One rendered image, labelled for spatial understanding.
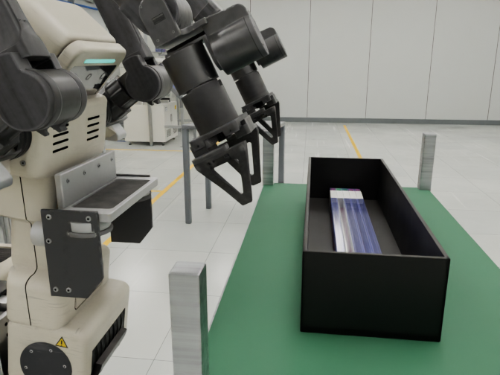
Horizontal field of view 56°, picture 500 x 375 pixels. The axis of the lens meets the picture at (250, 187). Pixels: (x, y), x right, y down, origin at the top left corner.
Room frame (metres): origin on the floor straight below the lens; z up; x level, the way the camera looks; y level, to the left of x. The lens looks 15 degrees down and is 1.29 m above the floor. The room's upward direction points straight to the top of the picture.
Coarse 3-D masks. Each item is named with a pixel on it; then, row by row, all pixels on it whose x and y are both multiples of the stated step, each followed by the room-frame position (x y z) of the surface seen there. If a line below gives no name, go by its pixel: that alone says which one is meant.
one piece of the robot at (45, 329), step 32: (96, 96) 0.95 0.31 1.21; (96, 128) 0.94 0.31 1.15; (32, 160) 0.73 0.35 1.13; (64, 160) 0.82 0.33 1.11; (0, 192) 0.80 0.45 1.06; (32, 192) 0.79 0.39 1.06; (32, 224) 0.81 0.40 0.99; (32, 256) 0.81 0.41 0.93; (32, 288) 0.77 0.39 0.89; (96, 288) 0.90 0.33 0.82; (128, 288) 0.96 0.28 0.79; (32, 320) 0.76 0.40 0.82; (64, 320) 0.77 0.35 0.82; (96, 320) 0.81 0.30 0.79; (32, 352) 0.76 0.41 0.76; (64, 352) 0.76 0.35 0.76
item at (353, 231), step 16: (336, 192) 1.01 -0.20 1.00; (352, 192) 1.01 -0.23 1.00; (336, 208) 0.89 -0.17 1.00; (352, 208) 0.89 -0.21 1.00; (336, 224) 0.80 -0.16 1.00; (352, 224) 0.80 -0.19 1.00; (368, 224) 0.80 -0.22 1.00; (336, 240) 0.72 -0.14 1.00; (352, 240) 0.73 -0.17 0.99; (368, 240) 0.72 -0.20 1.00
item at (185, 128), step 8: (184, 128) 3.55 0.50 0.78; (192, 128) 3.53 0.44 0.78; (264, 128) 3.38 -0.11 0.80; (184, 136) 3.55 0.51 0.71; (280, 136) 3.74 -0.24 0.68; (184, 144) 3.56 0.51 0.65; (280, 144) 3.74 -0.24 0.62; (184, 152) 3.56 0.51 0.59; (280, 152) 3.74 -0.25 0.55; (184, 160) 3.56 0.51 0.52; (280, 160) 3.74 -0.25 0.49; (184, 168) 3.56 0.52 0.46; (280, 168) 3.74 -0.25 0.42; (184, 176) 3.56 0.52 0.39; (280, 176) 3.73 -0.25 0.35; (184, 184) 3.56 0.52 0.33; (208, 184) 3.94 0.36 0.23; (208, 192) 3.94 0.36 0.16; (208, 200) 3.94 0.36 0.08; (208, 208) 3.94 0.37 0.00
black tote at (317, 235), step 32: (320, 160) 1.08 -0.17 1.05; (352, 160) 1.07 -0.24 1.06; (320, 192) 1.08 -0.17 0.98; (384, 192) 0.97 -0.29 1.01; (320, 224) 0.89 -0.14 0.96; (384, 224) 0.89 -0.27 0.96; (416, 224) 0.66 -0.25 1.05; (320, 256) 0.52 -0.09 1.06; (352, 256) 0.52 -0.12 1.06; (384, 256) 0.51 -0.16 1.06; (416, 256) 0.51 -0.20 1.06; (448, 256) 0.51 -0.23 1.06; (320, 288) 0.52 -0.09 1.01; (352, 288) 0.52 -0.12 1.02; (384, 288) 0.51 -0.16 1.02; (416, 288) 0.51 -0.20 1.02; (320, 320) 0.52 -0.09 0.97; (352, 320) 0.52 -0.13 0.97; (384, 320) 0.51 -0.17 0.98; (416, 320) 0.51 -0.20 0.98
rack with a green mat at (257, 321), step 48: (432, 144) 1.19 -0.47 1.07; (288, 192) 1.17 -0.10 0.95; (288, 240) 0.84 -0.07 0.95; (192, 288) 0.38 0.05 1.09; (240, 288) 0.64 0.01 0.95; (288, 288) 0.64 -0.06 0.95; (480, 288) 0.64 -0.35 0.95; (192, 336) 0.38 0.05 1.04; (240, 336) 0.52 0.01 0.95; (288, 336) 0.52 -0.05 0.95; (336, 336) 0.52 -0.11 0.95; (480, 336) 0.52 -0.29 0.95
